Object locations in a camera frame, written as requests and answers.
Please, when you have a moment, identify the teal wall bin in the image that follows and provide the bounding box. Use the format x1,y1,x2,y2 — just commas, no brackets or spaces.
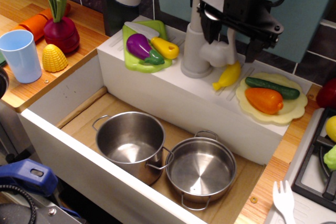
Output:
159,0,334,63

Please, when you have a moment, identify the light green toy vegetable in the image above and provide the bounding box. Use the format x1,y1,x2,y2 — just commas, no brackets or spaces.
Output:
323,146,336,171

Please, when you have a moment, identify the tall steel pot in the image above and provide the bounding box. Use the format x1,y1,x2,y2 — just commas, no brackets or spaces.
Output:
92,111,174,186

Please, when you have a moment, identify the white plastic fork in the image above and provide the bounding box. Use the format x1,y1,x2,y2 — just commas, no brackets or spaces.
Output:
272,180,296,223

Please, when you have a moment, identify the yellow toy corn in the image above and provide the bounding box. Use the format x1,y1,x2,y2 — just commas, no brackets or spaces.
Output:
42,44,68,72

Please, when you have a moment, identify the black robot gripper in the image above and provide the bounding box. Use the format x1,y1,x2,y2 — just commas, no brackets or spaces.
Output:
198,0,284,63

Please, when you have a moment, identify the grey faucet lever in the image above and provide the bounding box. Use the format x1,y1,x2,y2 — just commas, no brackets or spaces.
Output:
200,28,238,68

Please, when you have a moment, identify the green cutting board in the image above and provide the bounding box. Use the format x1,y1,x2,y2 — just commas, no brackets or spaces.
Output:
122,20,179,73

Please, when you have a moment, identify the purple toy eggplant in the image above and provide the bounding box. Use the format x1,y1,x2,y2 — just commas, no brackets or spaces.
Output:
126,34,165,66

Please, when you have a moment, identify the yellow toy lemon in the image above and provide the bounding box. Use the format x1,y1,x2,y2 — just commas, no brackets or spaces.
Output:
325,116,336,142

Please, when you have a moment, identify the grey toy faucet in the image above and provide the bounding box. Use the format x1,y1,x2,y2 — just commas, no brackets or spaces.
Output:
181,0,212,78

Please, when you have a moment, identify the yellow handled toy knife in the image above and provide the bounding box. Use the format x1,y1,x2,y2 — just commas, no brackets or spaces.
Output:
124,20,180,59

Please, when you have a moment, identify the black toy stove grate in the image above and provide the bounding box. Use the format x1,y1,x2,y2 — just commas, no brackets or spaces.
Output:
292,108,335,211

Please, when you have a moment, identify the white toy sink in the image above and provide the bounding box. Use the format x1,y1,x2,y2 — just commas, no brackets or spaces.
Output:
19,31,307,223

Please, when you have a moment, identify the yellow toy squash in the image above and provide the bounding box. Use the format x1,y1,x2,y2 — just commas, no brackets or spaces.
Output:
212,60,241,91

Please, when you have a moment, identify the orange wooden toy carrot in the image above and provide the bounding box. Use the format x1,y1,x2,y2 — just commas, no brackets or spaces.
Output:
12,4,77,44

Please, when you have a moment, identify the light blue plastic cup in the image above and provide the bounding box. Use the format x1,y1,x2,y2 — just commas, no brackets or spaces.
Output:
1,30,42,83

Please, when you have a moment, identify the black braided cable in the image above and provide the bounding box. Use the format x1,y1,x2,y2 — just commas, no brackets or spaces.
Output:
0,184,36,224

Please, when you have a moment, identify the green toy cucumber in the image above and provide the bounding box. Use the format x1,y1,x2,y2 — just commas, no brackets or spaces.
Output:
245,77,300,100

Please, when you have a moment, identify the blue clamp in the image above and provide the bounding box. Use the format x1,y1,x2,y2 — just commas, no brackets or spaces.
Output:
1,159,58,197

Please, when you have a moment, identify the shallow steel pot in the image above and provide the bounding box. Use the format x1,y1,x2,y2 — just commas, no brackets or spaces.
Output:
165,130,237,211

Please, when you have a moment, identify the red toy beet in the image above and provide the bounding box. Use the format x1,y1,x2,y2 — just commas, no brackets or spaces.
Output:
44,0,80,54

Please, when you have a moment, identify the cream scalloped plate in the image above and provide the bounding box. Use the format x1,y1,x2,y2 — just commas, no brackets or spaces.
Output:
236,72,308,125

